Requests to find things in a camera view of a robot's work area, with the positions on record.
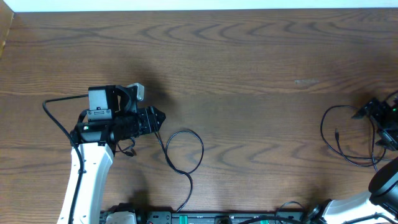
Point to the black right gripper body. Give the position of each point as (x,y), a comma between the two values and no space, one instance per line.
(387,116)

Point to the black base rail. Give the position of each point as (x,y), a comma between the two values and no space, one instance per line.
(135,213)

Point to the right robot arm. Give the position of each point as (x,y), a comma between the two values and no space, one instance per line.
(379,203)

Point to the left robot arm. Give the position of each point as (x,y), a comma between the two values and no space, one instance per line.
(112,116)

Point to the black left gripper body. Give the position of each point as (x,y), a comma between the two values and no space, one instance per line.
(143,121)

